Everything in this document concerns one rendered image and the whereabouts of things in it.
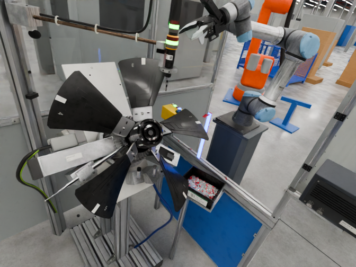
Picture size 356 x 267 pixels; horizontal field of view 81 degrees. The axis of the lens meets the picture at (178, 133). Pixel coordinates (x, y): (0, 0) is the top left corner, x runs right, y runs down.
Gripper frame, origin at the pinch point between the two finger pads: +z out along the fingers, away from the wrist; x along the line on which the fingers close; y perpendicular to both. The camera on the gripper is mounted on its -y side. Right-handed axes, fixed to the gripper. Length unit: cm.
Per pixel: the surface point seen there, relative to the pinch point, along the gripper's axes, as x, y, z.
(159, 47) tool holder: -6.7, -4.5, 15.5
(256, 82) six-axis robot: 168, 267, -224
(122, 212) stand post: -8, 71, 73
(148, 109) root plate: -6.5, 17.6, 30.0
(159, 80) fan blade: 0.2, 12.4, 18.4
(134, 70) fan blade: 8.9, 7.4, 24.7
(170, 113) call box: 20, 53, 14
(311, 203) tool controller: -68, 52, -1
